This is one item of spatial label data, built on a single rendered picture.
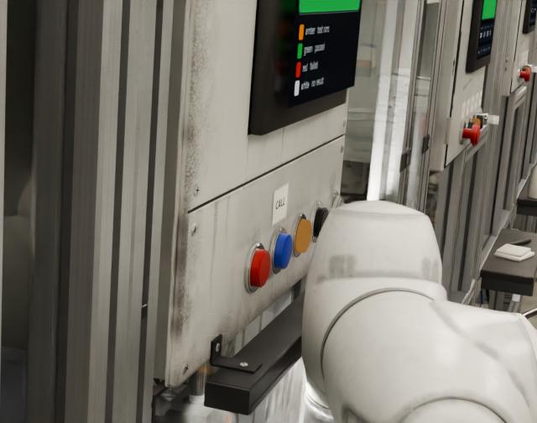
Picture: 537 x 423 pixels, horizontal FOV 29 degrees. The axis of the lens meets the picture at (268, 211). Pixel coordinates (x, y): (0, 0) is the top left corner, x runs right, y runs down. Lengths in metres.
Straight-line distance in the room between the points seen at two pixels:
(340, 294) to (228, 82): 0.17
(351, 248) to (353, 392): 0.15
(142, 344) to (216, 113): 0.16
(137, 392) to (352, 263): 0.19
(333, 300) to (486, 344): 0.15
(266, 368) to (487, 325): 0.18
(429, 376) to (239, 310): 0.24
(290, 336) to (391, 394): 0.24
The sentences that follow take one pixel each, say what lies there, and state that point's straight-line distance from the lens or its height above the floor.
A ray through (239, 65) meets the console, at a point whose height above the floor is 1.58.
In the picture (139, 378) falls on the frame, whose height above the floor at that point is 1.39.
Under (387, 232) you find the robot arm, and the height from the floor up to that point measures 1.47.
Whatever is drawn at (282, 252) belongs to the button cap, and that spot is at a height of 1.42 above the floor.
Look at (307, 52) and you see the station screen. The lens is 0.82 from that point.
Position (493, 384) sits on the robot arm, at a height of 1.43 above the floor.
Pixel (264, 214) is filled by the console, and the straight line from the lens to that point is 0.84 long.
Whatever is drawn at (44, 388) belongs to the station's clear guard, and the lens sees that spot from 0.61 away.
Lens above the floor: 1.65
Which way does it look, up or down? 13 degrees down
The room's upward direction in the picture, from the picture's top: 4 degrees clockwise
